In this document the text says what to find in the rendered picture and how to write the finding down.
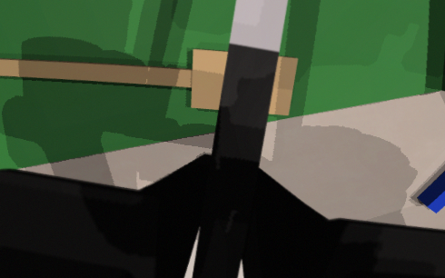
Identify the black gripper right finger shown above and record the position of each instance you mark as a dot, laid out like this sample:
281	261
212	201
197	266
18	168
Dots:
288	239

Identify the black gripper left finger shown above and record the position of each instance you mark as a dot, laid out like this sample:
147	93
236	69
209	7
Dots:
149	232

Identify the green flat mat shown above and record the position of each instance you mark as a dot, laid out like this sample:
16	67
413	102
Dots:
350	52

